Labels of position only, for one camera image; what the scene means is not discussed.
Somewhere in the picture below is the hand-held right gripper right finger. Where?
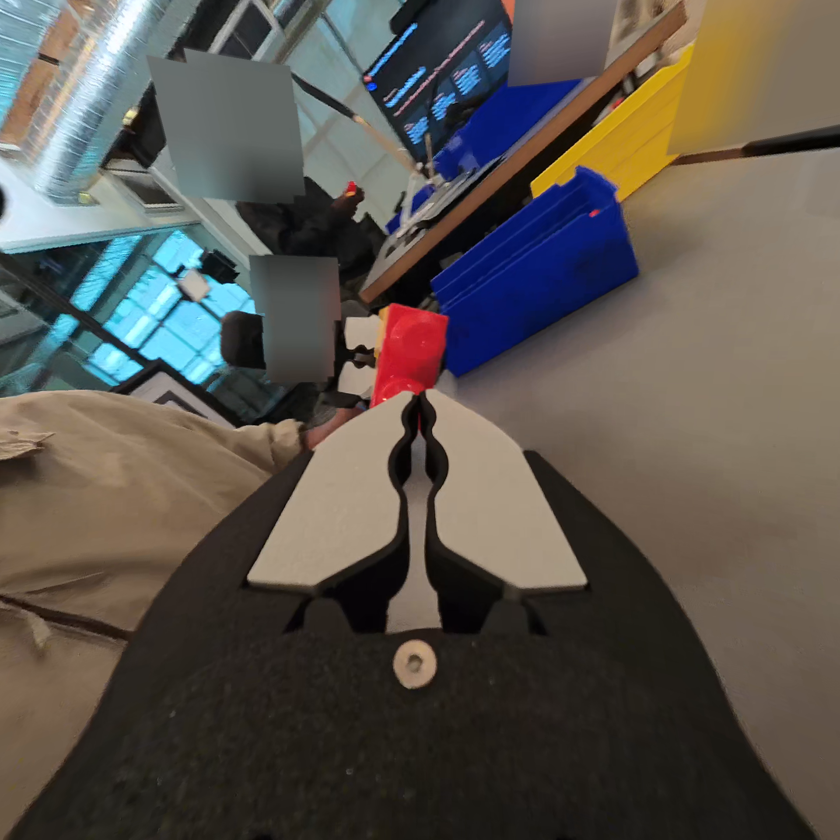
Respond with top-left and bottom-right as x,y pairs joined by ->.
420,389 -> 588,594

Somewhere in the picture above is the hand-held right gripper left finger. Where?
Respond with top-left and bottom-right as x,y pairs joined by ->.
247,392 -> 421,594

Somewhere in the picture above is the red two-stud toy block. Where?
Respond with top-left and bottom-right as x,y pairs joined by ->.
372,305 -> 450,408

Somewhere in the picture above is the blue plastic bin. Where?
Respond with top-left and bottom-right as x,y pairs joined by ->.
434,79 -> 592,178
431,167 -> 641,378

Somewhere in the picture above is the person's left hand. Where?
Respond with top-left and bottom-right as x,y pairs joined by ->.
305,401 -> 371,450

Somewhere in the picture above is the black box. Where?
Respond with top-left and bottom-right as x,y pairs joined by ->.
116,361 -> 244,427

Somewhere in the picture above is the wooden side table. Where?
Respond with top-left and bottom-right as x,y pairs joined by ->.
361,0 -> 690,305

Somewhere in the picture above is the computer monitor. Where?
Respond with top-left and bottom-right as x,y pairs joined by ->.
364,0 -> 515,165

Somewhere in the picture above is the yellow plastic bin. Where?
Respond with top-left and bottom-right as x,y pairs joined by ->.
532,46 -> 697,200

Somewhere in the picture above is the silver ventilation duct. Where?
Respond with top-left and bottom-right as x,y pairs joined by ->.
27,0 -> 198,200

